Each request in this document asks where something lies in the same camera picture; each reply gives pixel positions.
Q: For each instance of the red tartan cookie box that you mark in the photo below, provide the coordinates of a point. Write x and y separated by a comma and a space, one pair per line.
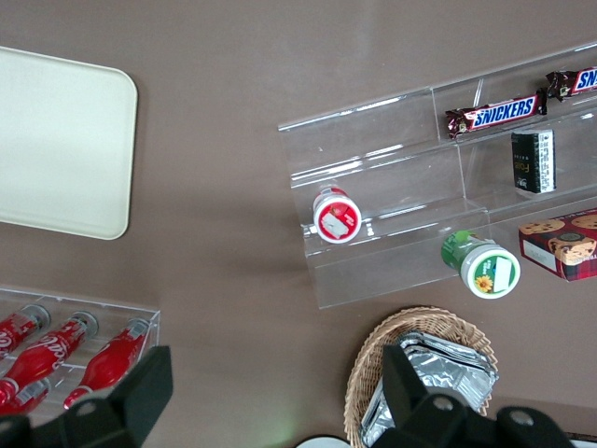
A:
564, 247

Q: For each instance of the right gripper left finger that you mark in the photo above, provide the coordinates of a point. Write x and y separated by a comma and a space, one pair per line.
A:
140, 396

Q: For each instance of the red Coca-Cola aluminium bottle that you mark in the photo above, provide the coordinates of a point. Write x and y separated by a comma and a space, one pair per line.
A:
112, 359
14, 331
46, 354
35, 394

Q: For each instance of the small black white box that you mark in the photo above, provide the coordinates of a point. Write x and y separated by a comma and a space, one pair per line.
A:
534, 161

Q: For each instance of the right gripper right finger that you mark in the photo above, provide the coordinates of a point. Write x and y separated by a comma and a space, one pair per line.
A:
410, 410

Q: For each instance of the light tan wicker basket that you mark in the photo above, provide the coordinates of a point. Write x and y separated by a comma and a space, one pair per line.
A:
373, 345

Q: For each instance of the cream plastic tray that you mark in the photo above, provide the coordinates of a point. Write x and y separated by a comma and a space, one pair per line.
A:
60, 140

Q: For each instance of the Snickers chocolate bar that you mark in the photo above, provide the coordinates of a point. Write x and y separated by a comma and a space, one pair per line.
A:
576, 83
499, 114

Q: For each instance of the red snack cup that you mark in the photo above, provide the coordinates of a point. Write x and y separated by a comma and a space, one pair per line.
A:
338, 221

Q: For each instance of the green snack cup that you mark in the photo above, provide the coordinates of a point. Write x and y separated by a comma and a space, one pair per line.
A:
490, 273

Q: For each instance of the clear acrylic tiered snack rack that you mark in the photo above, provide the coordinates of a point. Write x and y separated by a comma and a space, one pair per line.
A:
396, 154

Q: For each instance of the clear acrylic bottle rack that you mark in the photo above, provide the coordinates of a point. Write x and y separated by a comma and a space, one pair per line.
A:
149, 317

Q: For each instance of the silver foil pack stack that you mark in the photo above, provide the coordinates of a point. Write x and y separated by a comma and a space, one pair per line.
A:
448, 373

